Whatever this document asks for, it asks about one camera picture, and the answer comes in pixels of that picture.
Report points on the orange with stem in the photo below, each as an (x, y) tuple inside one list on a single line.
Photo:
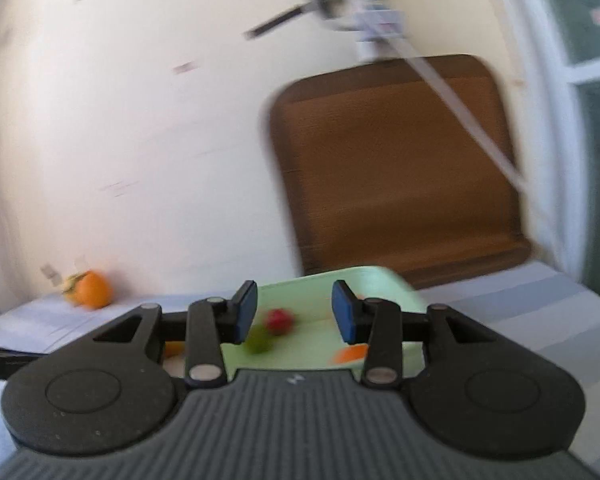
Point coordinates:
[(92, 290)]

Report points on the orange mandarin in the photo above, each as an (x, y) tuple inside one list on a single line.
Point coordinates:
[(350, 354), (172, 349)]

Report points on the orange mandarin left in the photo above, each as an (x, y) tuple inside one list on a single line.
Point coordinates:
[(172, 349)]

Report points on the white window frame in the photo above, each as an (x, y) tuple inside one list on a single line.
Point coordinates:
[(558, 47)]

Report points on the small green lime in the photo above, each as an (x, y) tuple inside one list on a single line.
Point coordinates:
[(259, 340)]

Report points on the striped blue tablecloth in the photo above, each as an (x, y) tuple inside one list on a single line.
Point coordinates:
[(521, 403)]

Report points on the white power strip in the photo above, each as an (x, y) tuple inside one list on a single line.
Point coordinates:
[(375, 23)]

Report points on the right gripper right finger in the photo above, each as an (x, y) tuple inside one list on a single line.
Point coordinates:
[(385, 328)]

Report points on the yellow citrus with leaf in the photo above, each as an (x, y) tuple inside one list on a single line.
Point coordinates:
[(68, 288)]

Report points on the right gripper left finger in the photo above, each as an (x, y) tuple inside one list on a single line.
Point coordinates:
[(130, 348)]

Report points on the light green plastic basin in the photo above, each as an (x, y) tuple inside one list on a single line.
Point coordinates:
[(315, 339)]

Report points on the orange mandarin front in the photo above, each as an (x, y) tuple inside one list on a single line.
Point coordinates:
[(350, 354)]

